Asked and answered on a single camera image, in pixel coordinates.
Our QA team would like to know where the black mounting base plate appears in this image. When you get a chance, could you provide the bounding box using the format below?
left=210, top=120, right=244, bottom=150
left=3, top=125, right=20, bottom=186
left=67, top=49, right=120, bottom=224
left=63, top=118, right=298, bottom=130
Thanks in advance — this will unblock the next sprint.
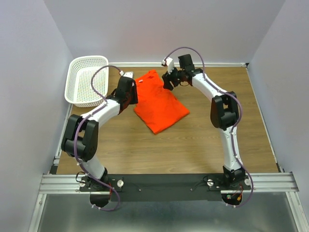
left=78, top=174, right=251, bottom=205

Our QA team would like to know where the orange t-shirt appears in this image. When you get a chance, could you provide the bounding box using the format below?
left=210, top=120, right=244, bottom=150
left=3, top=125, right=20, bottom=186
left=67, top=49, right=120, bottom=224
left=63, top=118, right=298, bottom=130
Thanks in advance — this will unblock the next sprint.
left=134, top=70, right=190, bottom=134

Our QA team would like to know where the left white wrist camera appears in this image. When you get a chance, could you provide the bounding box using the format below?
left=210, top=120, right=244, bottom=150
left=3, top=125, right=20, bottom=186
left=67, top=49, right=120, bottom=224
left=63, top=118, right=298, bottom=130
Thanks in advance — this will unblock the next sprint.
left=119, top=71, right=134, bottom=79

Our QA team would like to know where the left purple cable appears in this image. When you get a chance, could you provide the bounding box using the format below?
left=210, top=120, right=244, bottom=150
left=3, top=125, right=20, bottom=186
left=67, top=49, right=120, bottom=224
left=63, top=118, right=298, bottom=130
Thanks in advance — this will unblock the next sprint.
left=74, top=65, right=124, bottom=211

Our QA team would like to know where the aluminium frame rail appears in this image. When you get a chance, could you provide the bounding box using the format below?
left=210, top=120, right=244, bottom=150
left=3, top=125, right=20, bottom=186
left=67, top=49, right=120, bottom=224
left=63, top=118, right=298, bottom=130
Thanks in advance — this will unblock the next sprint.
left=39, top=173, right=299, bottom=194

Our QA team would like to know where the white perforated plastic basket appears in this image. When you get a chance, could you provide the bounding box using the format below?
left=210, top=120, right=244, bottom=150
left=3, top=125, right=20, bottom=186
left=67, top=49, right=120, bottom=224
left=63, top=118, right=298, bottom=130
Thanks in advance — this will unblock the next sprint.
left=64, top=56, right=109, bottom=108

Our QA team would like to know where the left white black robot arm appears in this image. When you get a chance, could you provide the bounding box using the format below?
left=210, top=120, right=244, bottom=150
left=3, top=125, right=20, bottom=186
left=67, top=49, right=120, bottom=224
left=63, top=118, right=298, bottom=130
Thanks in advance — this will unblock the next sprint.
left=61, top=72, right=138, bottom=191

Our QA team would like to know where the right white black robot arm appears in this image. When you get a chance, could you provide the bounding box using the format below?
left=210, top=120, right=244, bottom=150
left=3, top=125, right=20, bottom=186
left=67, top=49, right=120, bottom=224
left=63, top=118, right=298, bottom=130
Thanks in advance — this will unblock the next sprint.
left=162, top=54, right=246, bottom=189

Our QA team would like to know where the purple cable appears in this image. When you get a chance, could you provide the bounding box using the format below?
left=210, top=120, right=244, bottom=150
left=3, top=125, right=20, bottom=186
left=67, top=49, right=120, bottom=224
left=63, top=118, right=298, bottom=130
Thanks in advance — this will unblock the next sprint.
left=74, top=65, right=124, bottom=211
left=164, top=46, right=254, bottom=209

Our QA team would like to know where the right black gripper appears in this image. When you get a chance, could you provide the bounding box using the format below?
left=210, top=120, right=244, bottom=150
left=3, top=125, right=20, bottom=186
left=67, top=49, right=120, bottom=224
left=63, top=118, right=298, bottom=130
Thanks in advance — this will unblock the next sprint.
left=161, top=64, right=184, bottom=91

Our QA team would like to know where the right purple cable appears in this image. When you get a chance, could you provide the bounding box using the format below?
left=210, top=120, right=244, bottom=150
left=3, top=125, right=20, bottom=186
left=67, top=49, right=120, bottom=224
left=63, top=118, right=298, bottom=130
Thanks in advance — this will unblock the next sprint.
left=164, top=46, right=254, bottom=209

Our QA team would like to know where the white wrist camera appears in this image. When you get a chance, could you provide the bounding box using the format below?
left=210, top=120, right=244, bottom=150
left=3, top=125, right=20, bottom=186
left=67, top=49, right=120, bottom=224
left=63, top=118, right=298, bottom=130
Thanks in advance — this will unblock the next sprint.
left=161, top=57, right=175, bottom=74
left=119, top=71, right=134, bottom=79

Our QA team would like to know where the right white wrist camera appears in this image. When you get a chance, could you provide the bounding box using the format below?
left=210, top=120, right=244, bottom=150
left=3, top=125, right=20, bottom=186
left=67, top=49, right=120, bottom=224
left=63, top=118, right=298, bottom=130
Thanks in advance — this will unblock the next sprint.
left=161, top=57, right=175, bottom=74

